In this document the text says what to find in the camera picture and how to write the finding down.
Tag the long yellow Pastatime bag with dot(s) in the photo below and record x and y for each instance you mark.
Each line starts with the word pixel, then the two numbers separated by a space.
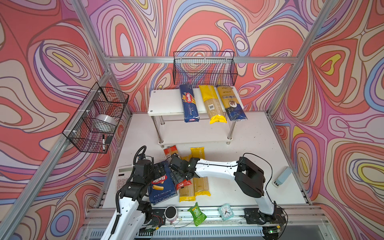
pixel 201 185

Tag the yellow barcode spaghetti bag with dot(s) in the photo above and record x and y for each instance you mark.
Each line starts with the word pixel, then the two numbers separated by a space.
pixel 212 104

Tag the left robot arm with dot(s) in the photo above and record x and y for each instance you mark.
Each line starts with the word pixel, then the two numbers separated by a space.
pixel 131 211

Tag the black wire basket back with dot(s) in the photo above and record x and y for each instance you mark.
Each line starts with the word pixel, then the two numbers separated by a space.
pixel 195 68

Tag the white two-tier shelf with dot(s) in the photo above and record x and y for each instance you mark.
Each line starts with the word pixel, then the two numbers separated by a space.
pixel 167 113

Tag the grey small box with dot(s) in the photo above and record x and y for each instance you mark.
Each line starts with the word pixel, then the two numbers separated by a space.
pixel 282 177

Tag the white pink calculator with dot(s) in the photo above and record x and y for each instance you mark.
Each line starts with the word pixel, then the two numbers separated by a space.
pixel 123 174

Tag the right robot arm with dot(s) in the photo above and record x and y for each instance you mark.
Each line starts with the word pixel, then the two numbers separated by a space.
pixel 248 176

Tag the blue Barilla rigatoni box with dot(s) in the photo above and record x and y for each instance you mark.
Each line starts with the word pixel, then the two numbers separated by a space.
pixel 162 186

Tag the red spaghetti bag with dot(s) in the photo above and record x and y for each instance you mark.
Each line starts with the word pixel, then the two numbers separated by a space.
pixel 171 150

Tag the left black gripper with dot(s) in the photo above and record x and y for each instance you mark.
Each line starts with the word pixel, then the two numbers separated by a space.
pixel 156 173

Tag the black wire basket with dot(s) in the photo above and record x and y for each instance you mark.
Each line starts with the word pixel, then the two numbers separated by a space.
pixel 80 131
pixel 195 68

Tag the teal alarm clock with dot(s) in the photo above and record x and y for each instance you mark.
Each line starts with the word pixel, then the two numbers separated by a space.
pixel 226 212

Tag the short yellow Pastatime bag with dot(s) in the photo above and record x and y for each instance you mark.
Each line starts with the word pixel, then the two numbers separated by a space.
pixel 187 191

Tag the silver tape roll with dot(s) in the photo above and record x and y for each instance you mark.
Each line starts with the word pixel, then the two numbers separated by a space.
pixel 105 123

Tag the black marker pen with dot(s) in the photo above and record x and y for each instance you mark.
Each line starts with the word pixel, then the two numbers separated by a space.
pixel 103 143

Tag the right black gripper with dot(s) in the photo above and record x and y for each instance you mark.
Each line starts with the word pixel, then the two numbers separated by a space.
pixel 174 175

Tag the green snack pouch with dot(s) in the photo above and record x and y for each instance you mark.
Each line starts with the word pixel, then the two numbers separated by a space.
pixel 198 216

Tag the black wire basket left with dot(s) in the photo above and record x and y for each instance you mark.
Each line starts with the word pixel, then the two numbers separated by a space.
pixel 80 131

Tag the blue Barilla spaghetti box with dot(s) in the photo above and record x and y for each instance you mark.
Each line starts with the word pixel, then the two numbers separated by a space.
pixel 189 104

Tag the dark blue yellow spaghetti bag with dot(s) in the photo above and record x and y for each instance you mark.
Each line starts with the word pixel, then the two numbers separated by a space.
pixel 232 105

